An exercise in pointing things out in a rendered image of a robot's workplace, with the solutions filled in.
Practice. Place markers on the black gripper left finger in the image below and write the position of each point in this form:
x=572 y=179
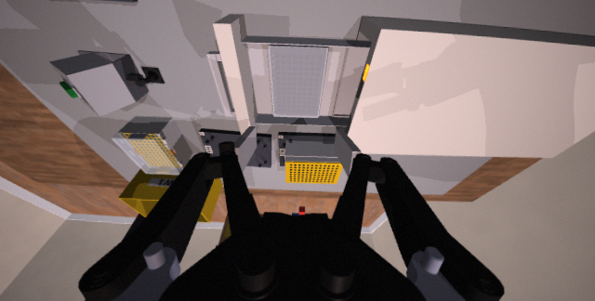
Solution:
x=142 y=265

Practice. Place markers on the yellow open-top bin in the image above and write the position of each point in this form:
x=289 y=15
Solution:
x=152 y=187

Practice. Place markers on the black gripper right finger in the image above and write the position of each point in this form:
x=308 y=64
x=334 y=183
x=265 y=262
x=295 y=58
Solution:
x=437 y=264

